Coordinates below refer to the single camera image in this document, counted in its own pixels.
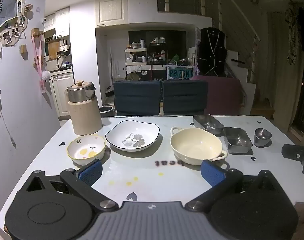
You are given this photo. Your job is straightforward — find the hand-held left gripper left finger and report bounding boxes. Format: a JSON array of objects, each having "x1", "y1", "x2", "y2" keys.
[{"x1": 17, "y1": 159, "x2": 119, "y2": 212}]

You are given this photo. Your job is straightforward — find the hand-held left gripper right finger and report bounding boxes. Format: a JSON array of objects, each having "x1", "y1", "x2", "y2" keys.
[{"x1": 185, "y1": 159, "x2": 286, "y2": 212}]

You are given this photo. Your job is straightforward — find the lemon print scalloped bowl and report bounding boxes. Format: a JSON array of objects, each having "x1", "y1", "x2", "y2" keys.
[{"x1": 67, "y1": 134, "x2": 107, "y2": 166}]

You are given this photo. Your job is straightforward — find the small steel cup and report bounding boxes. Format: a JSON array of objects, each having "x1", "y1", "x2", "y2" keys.
[{"x1": 254, "y1": 128, "x2": 272, "y2": 147}]

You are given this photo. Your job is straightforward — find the rectangular steel tray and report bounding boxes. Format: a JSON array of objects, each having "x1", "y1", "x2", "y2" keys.
[
  {"x1": 193, "y1": 114, "x2": 225, "y2": 136},
  {"x1": 223, "y1": 127, "x2": 253, "y2": 155}
]

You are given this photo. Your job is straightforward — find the white square leaf print plate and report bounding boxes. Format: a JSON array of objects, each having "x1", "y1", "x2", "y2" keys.
[{"x1": 105, "y1": 120, "x2": 160, "y2": 152}]

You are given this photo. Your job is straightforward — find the beige kettle with steel lid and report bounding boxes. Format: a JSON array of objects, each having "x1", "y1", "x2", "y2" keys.
[{"x1": 67, "y1": 80, "x2": 103, "y2": 136}]

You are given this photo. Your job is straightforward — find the grey pot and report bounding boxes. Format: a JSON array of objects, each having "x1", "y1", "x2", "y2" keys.
[{"x1": 99, "y1": 106, "x2": 114, "y2": 118}]

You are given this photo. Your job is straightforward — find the maroon chair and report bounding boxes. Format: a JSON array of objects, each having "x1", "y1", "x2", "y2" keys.
[{"x1": 193, "y1": 76, "x2": 242, "y2": 116}]

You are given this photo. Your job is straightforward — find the dark blue chair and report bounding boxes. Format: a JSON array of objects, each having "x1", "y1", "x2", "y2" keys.
[
  {"x1": 113, "y1": 81, "x2": 161, "y2": 117},
  {"x1": 162, "y1": 79, "x2": 209, "y2": 116}
]

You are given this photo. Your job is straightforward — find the white kitchen cabinet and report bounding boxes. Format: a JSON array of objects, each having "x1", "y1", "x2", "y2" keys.
[{"x1": 51, "y1": 71, "x2": 75, "y2": 117}]

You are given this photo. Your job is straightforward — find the teal licence plate sign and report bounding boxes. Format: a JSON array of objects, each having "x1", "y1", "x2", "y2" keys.
[{"x1": 166, "y1": 65, "x2": 194, "y2": 80}]

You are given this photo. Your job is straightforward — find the patterned curtain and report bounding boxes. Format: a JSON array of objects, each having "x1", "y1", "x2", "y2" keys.
[{"x1": 286, "y1": 1, "x2": 304, "y2": 65}]

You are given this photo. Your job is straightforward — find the black jacket with white trim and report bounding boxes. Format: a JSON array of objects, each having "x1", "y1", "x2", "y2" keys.
[{"x1": 197, "y1": 27, "x2": 228, "y2": 76}]

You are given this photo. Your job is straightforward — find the white shelf rack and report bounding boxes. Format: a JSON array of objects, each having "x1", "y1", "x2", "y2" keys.
[{"x1": 124, "y1": 47, "x2": 149, "y2": 67}]

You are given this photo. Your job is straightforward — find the stair railing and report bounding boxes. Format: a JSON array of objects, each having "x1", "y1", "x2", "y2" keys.
[{"x1": 202, "y1": 0, "x2": 261, "y2": 80}]

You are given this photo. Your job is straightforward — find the white upper cabinet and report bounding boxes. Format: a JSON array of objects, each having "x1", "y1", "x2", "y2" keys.
[{"x1": 95, "y1": 0, "x2": 129, "y2": 27}]

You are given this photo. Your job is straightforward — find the cream bowl with handles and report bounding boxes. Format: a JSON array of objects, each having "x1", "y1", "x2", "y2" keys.
[{"x1": 170, "y1": 126, "x2": 228, "y2": 165}]

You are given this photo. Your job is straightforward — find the pink plush toy strap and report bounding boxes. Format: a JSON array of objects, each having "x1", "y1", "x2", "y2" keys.
[{"x1": 31, "y1": 29, "x2": 52, "y2": 90}]

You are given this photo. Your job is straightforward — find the wall photo decoration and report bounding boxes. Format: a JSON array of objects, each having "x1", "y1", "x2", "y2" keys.
[{"x1": 0, "y1": 0, "x2": 34, "y2": 55}]

